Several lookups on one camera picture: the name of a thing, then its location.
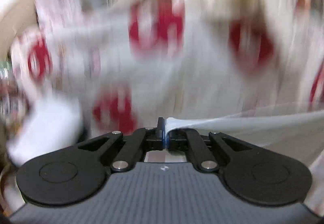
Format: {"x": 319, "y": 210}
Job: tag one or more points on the light blue printed t-shirt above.
{"x": 240, "y": 123}

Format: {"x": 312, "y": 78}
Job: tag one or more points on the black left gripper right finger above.
{"x": 254, "y": 174}

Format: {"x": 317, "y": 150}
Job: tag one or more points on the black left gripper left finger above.
{"x": 76, "y": 173}

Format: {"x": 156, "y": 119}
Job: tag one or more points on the white quilt with red prints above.
{"x": 183, "y": 59}

